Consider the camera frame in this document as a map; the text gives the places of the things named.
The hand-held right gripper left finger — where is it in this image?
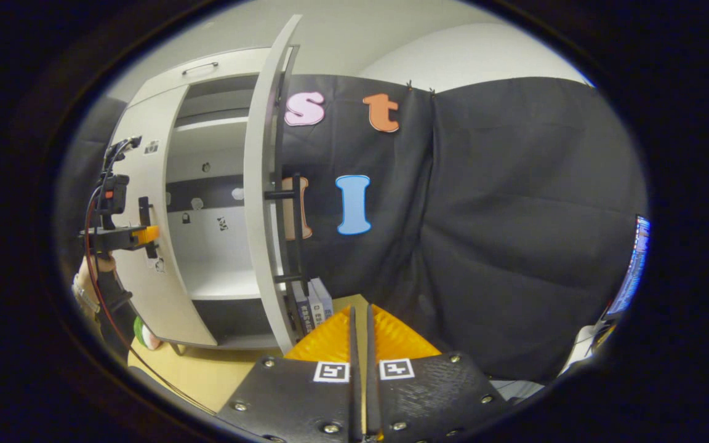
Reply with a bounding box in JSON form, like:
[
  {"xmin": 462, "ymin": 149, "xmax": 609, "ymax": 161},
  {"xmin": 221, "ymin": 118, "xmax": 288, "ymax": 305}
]
[{"xmin": 216, "ymin": 306, "xmax": 361, "ymax": 443}]

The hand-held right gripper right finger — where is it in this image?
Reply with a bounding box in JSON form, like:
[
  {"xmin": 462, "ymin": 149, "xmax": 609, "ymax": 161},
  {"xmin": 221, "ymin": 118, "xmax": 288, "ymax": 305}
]
[{"xmin": 364, "ymin": 305, "xmax": 509, "ymax": 441}]

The white shoe cabinet door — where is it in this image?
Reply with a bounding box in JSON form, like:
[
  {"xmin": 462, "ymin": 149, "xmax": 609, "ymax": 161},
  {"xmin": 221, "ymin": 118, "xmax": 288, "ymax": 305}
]
[
  {"xmin": 110, "ymin": 85, "xmax": 218, "ymax": 347},
  {"xmin": 244, "ymin": 14, "xmax": 303, "ymax": 354}
]

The white cabinet shelf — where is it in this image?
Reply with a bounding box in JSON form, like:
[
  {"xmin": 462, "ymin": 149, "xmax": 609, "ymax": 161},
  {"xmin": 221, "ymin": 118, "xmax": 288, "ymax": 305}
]
[
  {"xmin": 181, "ymin": 255, "xmax": 267, "ymax": 301},
  {"xmin": 173, "ymin": 117, "xmax": 250, "ymax": 133},
  {"xmin": 177, "ymin": 88, "xmax": 258, "ymax": 119}
]

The white double-door shoe cabinet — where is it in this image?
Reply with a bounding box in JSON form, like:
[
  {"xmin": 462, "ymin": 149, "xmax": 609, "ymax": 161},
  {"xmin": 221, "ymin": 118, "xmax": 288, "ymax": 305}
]
[{"xmin": 139, "ymin": 46, "xmax": 281, "ymax": 351}]

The white cabinet drawer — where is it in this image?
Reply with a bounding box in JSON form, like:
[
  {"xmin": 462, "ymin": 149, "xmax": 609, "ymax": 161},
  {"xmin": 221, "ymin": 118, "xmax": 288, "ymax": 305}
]
[{"xmin": 139, "ymin": 48, "xmax": 272, "ymax": 93}]

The green round toy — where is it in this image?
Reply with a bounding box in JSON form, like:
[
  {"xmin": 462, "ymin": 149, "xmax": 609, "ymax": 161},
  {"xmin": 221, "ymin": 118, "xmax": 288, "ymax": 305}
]
[{"xmin": 133, "ymin": 316, "xmax": 162, "ymax": 351}]

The dark blue book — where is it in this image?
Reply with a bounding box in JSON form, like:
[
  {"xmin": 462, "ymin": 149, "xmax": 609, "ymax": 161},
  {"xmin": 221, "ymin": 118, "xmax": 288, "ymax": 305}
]
[{"xmin": 292, "ymin": 280, "xmax": 313, "ymax": 338}]

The grey blue book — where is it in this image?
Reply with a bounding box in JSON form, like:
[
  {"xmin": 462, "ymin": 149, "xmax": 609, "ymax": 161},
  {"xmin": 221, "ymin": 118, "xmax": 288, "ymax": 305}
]
[{"xmin": 307, "ymin": 277, "xmax": 335, "ymax": 324}]

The computer monitor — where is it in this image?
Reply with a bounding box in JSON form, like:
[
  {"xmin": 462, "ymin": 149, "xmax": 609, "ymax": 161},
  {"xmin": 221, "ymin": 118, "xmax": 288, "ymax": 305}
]
[{"xmin": 607, "ymin": 214, "xmax": 652, "ymax": 317}]

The red cable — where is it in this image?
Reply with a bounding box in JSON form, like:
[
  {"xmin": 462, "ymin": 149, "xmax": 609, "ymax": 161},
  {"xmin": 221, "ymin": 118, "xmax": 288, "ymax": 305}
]
[{"xmin": 84, "ymin": 185, "xmax": 217, "ymax": 416}]

